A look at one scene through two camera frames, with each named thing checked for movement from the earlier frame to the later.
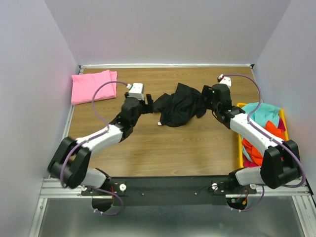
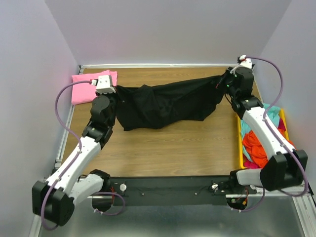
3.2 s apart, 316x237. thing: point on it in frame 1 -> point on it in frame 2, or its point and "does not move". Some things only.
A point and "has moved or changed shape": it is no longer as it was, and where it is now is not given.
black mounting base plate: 169,190 does not move
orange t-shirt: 256,155 does not move
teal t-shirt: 265,112 does not move
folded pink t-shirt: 83,85 does not move
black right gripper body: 207,92 -> 232,90
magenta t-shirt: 247,163 does not move
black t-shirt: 180,108 has moved or changed shape
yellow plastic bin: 240,138 does not move
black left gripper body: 143,108 -> 113,99
